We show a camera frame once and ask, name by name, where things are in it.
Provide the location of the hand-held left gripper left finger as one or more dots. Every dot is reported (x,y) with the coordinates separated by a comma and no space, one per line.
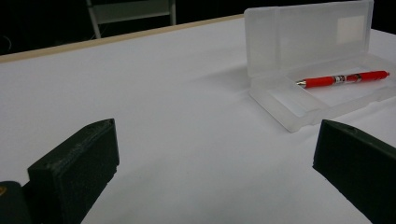
(74,174)

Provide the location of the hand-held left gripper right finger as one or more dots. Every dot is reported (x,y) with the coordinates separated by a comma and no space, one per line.
(361,168)

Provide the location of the red pen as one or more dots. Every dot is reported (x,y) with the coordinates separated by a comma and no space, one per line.
(323,81)

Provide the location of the clear plastic pencil case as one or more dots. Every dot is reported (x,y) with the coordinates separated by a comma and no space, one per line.
(295,53)

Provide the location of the white metal stand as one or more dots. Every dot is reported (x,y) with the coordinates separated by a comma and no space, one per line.
(130,12)

